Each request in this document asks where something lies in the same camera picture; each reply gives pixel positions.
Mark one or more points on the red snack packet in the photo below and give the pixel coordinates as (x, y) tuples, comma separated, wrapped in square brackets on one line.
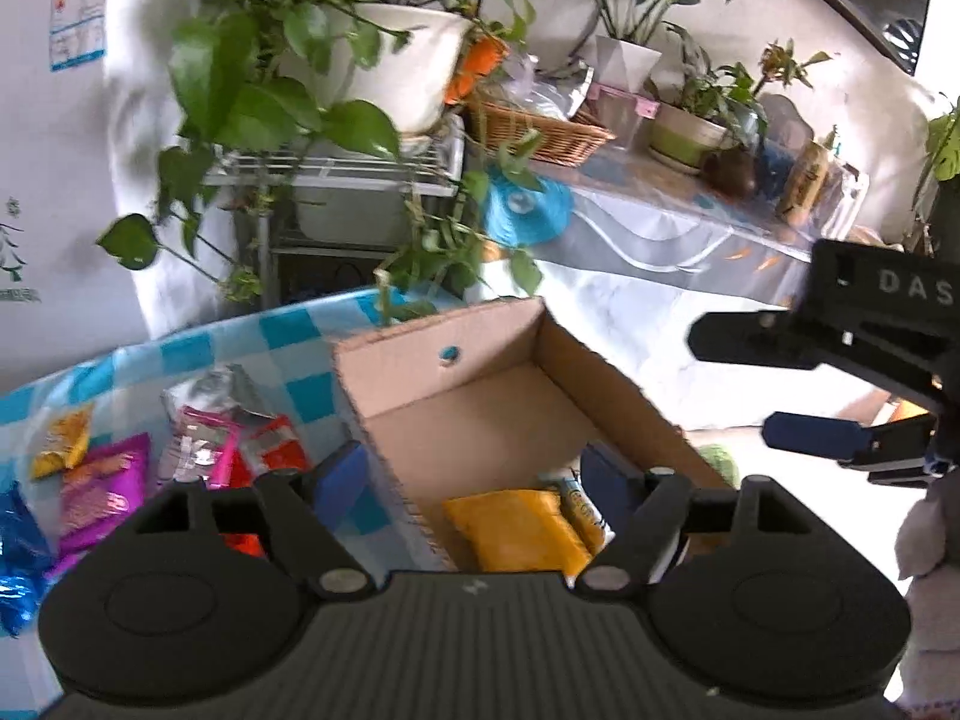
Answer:
[(281, 450)]

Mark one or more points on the pothos plant in white pot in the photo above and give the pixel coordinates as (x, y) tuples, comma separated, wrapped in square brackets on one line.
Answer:
[(405, 52)]

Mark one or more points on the clear plastic bag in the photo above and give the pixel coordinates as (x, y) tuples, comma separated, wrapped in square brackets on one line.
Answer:
[(547, 94)]

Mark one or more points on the clear plastic container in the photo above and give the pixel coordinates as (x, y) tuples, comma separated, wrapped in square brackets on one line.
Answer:
[(844, 202)]

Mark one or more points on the white plastic basin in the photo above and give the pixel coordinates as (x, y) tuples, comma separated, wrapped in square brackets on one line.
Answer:
[(352, 214)]

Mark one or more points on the grey white table cover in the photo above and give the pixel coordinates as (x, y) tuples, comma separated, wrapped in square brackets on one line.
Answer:
[(637, 232)]

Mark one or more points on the blue white checked tablecloth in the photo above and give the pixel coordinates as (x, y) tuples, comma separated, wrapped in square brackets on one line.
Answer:
[(300, 390)]

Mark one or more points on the green leafy plant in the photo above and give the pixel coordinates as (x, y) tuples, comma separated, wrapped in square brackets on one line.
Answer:
[(946, 150)]

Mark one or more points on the wicker basket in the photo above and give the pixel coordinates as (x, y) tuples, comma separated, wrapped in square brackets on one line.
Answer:
[(540, 139)]

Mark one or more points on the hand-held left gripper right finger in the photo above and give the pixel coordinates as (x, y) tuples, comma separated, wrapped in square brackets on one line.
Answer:
[(607, 484)]

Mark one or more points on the pink box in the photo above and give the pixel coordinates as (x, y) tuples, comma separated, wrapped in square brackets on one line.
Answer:
[(622, 99)]

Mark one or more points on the blue white label sticker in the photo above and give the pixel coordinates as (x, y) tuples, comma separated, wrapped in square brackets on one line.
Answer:
[(79, 7)]

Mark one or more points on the small yellow orange packet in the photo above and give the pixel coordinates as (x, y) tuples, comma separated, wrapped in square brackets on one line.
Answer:
[(64, 439)]

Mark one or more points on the magenta snack packet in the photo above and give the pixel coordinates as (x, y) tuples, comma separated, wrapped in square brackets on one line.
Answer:
[(101, 495)]

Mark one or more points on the brown teapot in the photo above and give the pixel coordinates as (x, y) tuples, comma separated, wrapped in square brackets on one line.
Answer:
[(731, 172)]

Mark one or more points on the plant in green striped pot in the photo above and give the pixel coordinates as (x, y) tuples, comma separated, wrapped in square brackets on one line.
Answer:
[(686, 135)]

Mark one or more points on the blue shiny snack packet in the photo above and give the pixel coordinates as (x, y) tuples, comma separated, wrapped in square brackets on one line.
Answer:
[(19, 540)]

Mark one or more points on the yellow striped snack tube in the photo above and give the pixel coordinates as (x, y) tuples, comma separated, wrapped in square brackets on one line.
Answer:
[(581, 514)]

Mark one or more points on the pink white snack packet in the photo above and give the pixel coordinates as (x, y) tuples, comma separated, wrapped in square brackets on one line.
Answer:
[(199, 442)]

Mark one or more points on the white metal rack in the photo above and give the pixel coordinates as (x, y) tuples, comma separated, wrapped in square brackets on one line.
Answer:
[(337, 165)]

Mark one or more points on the blue jar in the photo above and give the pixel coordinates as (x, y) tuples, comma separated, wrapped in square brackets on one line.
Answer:
[(776, 169)]

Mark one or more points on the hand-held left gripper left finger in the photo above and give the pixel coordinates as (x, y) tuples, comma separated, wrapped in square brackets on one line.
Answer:
[(341, 476)]

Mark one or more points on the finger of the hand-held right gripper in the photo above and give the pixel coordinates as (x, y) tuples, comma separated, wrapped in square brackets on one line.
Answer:
[(810, 435), (742, 341)]

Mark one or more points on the cardboard box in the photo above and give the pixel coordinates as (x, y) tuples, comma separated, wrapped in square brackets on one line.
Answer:
[(480, 420)]

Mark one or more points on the yellow bottle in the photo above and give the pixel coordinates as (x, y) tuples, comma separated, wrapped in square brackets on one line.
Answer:
[(802, 180)]

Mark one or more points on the green tree wall sticker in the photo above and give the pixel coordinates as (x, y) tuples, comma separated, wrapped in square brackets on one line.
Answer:
[(15, 262)]

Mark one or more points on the plant in white angular pot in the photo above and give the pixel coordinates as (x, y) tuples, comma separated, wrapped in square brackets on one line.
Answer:
[(626, 64)]

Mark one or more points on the person's right hand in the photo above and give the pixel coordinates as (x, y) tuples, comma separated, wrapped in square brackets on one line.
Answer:
[(934, 540)]

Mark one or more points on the orange toy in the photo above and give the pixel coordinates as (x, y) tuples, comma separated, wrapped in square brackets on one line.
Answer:
[(480, 64)]

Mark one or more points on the blue round fan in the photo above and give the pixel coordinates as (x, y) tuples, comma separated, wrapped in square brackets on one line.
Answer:
[(525, 210)]

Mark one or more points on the yellow snack packet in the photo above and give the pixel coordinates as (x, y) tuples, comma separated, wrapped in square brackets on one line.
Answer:
[(517, 532)]

